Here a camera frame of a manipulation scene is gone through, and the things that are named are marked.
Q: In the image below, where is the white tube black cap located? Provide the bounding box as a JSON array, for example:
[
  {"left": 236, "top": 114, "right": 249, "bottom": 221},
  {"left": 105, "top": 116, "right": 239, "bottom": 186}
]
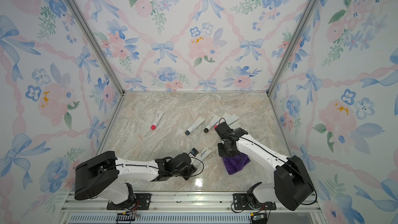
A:
[{"left": 204, "top": 115, "right": 220, "bottom": 133}]

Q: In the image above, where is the white tube pink cap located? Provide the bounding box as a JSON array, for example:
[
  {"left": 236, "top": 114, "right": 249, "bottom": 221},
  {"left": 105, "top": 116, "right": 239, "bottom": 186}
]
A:
[
  {"left": 151, "top": 111, "right": 164, "bottom": 130},
  {"left": 214, "top": 113, "right": 231, "bottom": 129}
]

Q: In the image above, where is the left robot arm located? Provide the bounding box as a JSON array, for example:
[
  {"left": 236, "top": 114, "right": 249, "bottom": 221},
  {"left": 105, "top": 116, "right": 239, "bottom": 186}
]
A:
[{"left": 74, "top": 151, "right": 198, "bottom": 206}]

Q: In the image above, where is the aluminium corner post right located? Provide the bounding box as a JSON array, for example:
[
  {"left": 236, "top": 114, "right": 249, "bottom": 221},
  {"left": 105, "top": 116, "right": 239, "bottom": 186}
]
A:
[{"left": 267, "top": 0, "right": 319, "bottom": 97}]

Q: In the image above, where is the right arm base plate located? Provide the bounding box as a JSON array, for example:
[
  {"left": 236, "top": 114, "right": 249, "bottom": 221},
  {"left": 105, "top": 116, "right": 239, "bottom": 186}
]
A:
[{"left": 232, "top": 193, "right": 276, "bottom": 211}]

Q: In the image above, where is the purple cloth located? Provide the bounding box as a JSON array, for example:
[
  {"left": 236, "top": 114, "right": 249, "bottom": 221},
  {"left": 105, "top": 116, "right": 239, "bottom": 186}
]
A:
[{"left": 223, "top": 153, "right": 250, "bottom": 175}]

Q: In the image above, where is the white toothpaste tube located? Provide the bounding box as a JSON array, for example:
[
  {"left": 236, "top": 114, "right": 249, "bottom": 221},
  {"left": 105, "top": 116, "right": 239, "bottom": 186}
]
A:
[{"left": 226, "top": 114, "right": 239, "bottom": 125}]

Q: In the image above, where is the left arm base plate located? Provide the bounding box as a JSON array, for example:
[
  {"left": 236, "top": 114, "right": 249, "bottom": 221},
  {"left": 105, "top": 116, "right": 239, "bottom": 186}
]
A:
[{"left": 106, "top": 193, "right": 152, "bottom": 211}]

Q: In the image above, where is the white tube dark cap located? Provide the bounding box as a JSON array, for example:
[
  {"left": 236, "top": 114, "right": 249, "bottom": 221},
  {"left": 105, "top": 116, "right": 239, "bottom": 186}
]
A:
[{"left": 196, "top": 147, "right": 212, "bottom": 161}]

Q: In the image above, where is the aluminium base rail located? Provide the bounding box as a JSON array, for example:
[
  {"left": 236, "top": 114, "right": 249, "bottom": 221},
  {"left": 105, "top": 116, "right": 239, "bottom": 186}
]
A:
[{"left": 55, "top": 191, "right": 326, "bottom": 224}]

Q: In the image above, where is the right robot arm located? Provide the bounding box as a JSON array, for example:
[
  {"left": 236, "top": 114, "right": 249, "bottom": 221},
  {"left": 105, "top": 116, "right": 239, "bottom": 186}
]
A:
[{"left": 215, "top": 122, "right": 316, "bottom": 211}]

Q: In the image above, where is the aluminium corner post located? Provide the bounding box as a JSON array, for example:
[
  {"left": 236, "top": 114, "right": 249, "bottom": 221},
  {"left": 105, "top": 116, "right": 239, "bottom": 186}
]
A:
[
  {"left": 267, "top": 0, "right": 319, "bottom": 97},
  {"left": 65, "top": 0, "right": 125, "bottom": 95}
]

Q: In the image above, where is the aluminium corner post left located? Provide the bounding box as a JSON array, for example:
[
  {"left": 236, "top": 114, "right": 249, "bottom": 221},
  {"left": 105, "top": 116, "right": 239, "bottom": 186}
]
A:
[{"left": 65, "top": 0, "right": 125, "bottom": 95}]

